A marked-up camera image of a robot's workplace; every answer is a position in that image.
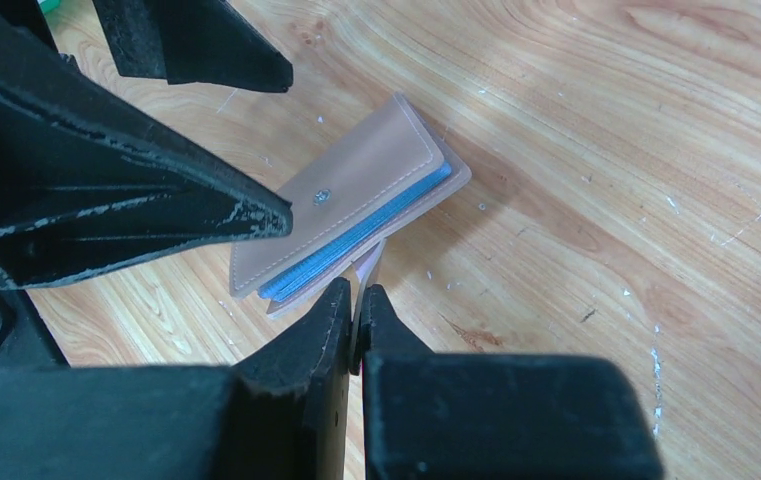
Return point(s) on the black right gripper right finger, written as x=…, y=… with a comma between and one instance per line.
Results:
x=430, y=415

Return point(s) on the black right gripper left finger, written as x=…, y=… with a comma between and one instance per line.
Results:
x=287, y=413

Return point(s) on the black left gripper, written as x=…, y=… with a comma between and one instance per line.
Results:
x=90, y=184

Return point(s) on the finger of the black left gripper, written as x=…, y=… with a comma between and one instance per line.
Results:
x=181, y=42

